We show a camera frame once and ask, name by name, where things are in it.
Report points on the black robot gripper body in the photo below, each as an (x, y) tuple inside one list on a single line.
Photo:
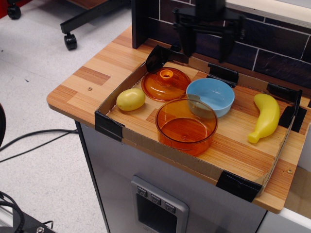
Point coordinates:
[(208, 17)]

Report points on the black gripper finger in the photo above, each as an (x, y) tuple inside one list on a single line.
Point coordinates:
[(227, 41), (187, 37)]

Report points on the orange transparent pot lid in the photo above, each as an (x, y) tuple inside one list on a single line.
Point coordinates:
[(165, 84)]

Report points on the orange transparent plastic pot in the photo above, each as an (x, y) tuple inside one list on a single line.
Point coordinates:
[(186, 124)]

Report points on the dark brick-pattern backsplash panel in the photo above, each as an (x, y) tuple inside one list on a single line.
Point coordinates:
[(271, 47)]

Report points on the light blue plastic bowl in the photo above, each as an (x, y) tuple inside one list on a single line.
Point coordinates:
[(215, 93)]

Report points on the yellow toy potato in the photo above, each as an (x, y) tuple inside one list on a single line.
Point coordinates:
[(131, 99)]

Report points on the yellow toy banana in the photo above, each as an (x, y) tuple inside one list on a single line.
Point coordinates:
[(269, 115)]

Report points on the black chair leg with caster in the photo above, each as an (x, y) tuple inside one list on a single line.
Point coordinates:
[(94, 9)]

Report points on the black caster wheel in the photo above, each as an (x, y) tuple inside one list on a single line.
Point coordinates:
[(14, 11)]

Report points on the grey cabinet control panel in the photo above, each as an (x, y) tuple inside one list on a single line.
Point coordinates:
[(157, 211)]

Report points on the black metal base plate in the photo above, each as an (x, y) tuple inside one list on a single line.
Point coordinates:
[(32, 225)]

